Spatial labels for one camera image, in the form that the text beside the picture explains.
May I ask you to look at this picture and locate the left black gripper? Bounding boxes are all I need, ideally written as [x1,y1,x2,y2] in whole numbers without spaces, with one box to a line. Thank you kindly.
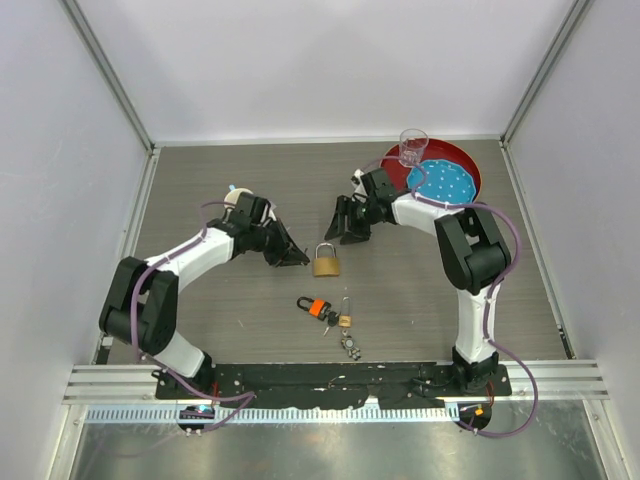
[250,218,309,268]

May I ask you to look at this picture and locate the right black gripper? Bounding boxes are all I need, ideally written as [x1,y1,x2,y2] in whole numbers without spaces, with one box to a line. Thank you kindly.
[326,195,378,245]

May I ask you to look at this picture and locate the large brass padlock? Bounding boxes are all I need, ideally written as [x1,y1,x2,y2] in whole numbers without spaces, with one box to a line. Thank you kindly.
[312,242,341,278]

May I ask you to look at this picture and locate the orange black padlock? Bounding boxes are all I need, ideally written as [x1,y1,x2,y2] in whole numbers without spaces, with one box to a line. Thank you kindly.
[296,296,332,321]

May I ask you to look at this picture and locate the small black keys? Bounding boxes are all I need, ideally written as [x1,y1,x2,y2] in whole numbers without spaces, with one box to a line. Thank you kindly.
[323,310,340,336]

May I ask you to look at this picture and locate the small brass padlock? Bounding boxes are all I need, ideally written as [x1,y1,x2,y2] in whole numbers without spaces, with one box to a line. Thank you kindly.
[338,296,352,329]

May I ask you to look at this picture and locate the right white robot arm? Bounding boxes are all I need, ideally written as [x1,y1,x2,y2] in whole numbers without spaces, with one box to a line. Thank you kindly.
[324,167,512,395]

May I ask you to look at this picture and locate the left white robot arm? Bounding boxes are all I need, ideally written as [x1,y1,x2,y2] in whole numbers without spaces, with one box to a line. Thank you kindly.
[98,188,310,399]

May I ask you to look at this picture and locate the light blue mug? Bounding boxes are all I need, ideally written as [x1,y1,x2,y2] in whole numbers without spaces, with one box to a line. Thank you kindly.
[223,184,254,208]

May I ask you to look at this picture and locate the blue dotted plate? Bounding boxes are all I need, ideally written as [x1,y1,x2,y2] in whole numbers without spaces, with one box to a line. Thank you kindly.
[407,159,478,204]

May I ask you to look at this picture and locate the clear plastic cup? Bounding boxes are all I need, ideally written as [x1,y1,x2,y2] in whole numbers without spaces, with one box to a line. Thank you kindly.
[398,128,429,168]

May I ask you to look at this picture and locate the red round tray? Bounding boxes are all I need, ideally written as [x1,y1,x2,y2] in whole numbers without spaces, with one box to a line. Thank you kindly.
[378,139,482,203]

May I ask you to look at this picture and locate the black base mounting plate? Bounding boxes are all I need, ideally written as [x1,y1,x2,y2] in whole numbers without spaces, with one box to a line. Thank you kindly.
[154,360,513,410]

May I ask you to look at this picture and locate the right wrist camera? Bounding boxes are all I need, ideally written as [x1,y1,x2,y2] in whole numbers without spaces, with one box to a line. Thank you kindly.
[350,169,364,190]

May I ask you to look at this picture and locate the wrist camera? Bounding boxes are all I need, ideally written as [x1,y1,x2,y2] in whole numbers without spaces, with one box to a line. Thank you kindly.
[350,169,364,190]
[261,200,277,224]

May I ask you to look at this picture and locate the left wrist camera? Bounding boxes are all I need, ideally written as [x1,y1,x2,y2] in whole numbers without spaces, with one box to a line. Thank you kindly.
[261,200,277,224]

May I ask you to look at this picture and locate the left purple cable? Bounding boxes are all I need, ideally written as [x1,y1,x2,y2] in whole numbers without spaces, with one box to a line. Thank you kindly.
[129,199,261,435]

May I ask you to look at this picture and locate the white slotted cable duct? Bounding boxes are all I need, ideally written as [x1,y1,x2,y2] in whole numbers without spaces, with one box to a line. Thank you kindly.
[85,402,459,424]

